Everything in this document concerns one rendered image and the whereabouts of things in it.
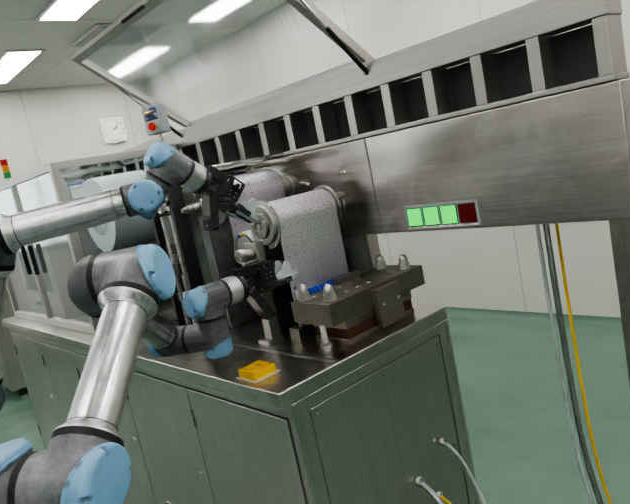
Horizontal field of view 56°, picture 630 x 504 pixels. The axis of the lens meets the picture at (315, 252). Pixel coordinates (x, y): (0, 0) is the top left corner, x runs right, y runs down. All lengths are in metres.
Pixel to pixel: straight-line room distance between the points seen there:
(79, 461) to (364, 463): 0.84
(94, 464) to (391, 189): 1.16
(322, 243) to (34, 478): 1.07
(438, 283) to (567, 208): 3.37
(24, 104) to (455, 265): 4.97
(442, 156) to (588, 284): 2.67
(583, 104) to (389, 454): 1.01
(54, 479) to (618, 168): 1.24
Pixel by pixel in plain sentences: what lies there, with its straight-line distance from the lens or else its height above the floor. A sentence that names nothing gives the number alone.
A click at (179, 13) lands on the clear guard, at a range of 1.98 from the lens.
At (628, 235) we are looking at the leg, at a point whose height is 1.07.
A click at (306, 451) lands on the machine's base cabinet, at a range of 1.48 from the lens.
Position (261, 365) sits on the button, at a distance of 1.54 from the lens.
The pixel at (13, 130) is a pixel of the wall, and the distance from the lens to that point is 7.26.
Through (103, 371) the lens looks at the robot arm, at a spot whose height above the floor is 1.12.
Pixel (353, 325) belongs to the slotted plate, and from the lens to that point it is 1.63.
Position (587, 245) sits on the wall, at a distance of 4.13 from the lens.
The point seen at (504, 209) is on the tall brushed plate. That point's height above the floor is 1.19.
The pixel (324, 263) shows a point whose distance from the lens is 1.80.
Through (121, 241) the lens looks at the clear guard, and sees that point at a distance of 2.58.
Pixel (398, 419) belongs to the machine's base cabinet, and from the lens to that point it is 1.71.
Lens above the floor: 1.40
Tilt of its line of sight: 9 degrees down
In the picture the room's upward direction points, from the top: 12 degrees counter-clockwise
